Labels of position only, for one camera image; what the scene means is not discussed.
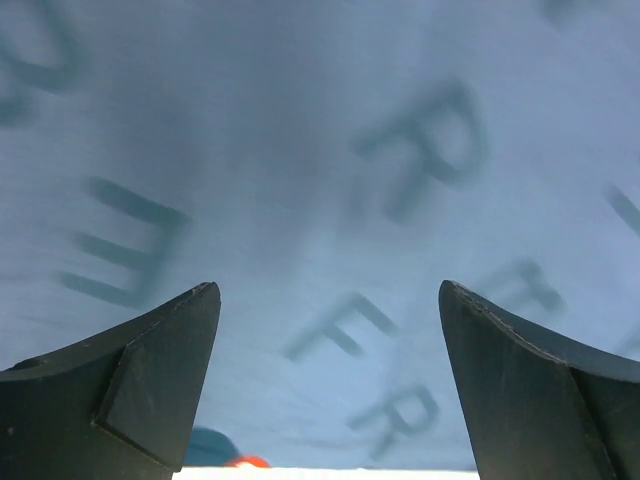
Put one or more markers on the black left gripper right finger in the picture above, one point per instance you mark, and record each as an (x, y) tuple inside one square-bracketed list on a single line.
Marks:
[(537, 404)]

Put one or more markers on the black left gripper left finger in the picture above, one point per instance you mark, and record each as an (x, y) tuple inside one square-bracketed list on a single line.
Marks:
[(118, 405)]

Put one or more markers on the blue letter-print cloth napkin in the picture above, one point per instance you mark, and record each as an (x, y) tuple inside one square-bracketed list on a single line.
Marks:
[(328, 164)]

